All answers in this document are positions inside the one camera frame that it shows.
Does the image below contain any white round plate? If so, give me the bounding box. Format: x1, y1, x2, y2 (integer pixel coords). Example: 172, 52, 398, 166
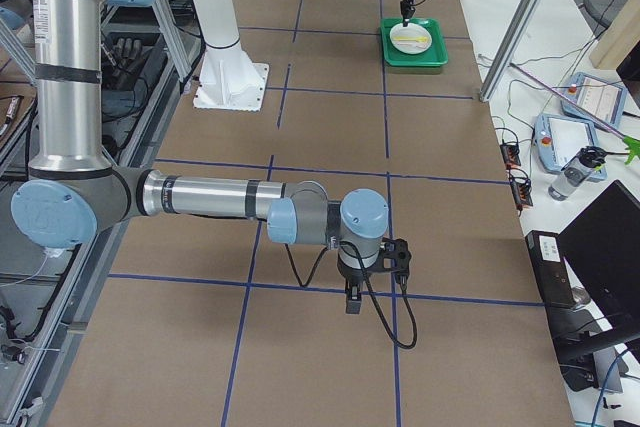
389, 23, 432, 55

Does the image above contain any yellow plastic spoon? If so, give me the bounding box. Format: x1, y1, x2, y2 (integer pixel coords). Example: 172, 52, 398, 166
392, 36, 430, 44

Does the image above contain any pink plastic spoon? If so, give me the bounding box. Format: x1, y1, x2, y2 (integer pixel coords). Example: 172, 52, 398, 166
401, 44, 431, 55

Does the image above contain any green plastic tray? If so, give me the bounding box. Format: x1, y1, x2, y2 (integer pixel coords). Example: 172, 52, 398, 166
380, 18, 449, 68

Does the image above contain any black power strip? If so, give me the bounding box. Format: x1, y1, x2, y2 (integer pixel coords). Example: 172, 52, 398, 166
509, 177, 533, 212
500, 142, 521, 169

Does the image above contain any black computer box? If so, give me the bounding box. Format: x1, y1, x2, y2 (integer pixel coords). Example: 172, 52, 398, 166
525, 230, 592, 311

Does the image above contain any near blue teach pendant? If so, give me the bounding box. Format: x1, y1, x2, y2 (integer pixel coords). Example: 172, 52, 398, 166
534, 113, 599, 174

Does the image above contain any blue teach pendant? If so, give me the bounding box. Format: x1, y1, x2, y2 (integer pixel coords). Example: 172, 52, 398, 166
534, 113, 599, 174
560, 72, 628, 128

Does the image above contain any far blue teach pendant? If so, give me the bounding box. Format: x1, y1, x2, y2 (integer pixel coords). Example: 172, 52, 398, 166
560, 72, 628, 128

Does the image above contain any clear water bottle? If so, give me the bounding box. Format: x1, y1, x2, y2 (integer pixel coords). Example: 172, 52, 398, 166
547, 146, 607, 201

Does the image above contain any black monitor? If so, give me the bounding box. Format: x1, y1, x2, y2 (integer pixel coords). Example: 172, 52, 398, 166
554, 180, 639, 363

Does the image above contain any metal reacher stick green tip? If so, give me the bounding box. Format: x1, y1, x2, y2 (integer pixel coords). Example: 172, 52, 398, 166
509, 62, 639, 165

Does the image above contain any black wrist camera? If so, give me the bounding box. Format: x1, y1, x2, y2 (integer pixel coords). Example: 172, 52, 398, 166
372, 238, 412, 283

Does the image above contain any grey aluminium frame post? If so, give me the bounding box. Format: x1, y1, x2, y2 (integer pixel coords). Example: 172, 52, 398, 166
479, 0, 541, 102

